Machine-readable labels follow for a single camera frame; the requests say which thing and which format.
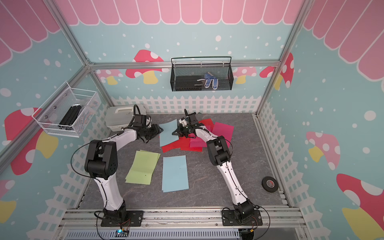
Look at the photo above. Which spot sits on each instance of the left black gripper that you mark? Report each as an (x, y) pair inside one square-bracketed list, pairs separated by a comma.
[(156, 130)]

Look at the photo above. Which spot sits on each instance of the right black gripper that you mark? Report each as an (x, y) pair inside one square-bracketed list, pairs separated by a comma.
[(178, 131)]

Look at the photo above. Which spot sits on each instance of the magenta paper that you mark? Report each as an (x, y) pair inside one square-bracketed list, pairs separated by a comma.
[(196, 142), (224, 130)]

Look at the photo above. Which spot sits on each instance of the blue paper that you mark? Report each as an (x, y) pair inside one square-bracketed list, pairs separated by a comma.
[(175, 174), (166, 136)]

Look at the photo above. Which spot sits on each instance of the large green paper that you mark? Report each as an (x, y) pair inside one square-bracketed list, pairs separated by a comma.
[(142, 168)]

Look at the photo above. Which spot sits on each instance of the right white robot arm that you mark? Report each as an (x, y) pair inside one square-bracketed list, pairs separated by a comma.
[(220, 157)]

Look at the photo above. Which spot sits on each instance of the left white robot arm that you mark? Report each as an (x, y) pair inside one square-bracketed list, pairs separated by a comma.
[(102, 164)]

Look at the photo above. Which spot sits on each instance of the red paper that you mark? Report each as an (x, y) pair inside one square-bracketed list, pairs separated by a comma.
[(185, 142), (171, 146)]

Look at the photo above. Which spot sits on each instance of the white plastic storage box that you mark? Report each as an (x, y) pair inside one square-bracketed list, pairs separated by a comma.
[(123, 117)]

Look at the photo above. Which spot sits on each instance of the black box in mesh basket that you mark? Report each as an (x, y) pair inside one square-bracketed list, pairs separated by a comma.
[(187, 83)]

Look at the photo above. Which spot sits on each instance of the blue white item in basket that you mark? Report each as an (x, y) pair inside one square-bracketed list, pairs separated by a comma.
[(208, 81)]

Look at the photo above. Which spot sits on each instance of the black tape roll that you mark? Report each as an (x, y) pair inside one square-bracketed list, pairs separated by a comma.
[(270, 184)]

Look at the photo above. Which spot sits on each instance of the green lit circuit board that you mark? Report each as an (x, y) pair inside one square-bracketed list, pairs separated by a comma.
[(122, 233)]

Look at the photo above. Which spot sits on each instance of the black mesh wall basket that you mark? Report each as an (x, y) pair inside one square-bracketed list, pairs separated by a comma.
[(221, 67)]

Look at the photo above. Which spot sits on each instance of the black block in wire basket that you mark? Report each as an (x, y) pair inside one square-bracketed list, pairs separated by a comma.
[(69, 118)]

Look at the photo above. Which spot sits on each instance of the white wire wall basket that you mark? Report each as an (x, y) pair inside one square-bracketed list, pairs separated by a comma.
[(52, 111)]

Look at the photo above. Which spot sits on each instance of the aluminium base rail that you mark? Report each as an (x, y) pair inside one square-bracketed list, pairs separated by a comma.
[(205, 223)]

